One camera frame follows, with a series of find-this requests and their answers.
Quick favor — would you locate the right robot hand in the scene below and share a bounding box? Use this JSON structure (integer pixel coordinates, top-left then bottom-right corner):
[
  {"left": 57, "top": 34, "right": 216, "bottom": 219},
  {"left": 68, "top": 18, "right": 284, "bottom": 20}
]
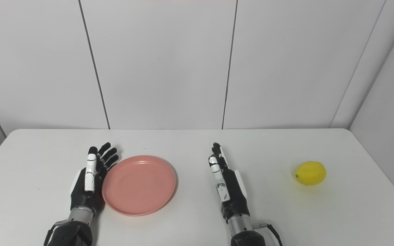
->
[{"left": 208, "top": 142, "right": 251, "bottom": 219}]

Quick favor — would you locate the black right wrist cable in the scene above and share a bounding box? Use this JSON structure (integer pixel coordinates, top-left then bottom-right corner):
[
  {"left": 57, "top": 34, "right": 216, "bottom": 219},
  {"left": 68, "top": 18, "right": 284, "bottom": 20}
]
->
[{"left": 252, "top": 222, "right": 284, "bottom": 246}]

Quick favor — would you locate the pink plate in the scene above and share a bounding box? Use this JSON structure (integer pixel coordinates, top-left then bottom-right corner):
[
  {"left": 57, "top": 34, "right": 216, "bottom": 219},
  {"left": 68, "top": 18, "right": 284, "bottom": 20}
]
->
[{"left": 102, "top": 155, "right": 177, "bottom": 217}]

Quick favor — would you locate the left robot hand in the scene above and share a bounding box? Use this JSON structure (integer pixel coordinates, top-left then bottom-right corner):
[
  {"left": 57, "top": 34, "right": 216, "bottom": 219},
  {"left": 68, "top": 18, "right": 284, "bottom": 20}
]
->
[{"left": 69, "top": 142, "right": 119, "bottom": 214}]

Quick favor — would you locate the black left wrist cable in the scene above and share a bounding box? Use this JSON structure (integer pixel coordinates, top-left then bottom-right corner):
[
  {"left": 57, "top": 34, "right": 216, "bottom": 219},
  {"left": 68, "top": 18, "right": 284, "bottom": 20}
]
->
[{"left": 43, "top": 220, "right": 68, "bottom": 246}]

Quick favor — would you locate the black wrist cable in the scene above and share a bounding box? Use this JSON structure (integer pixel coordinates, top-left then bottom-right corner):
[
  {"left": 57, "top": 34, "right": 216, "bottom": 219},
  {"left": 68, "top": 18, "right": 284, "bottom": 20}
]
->
[
  {"left": 252, "top": 222, "right": 284, "bottom": 246},
  {"left": 43, "top": 220, "right": 68, "bottom": 246}
]

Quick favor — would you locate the yellow lemon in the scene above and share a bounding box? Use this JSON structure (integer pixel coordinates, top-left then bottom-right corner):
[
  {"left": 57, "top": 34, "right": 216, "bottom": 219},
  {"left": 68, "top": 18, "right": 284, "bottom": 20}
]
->
[{"left": 294, "top": 161, "right": 327, "bottom": 186}]

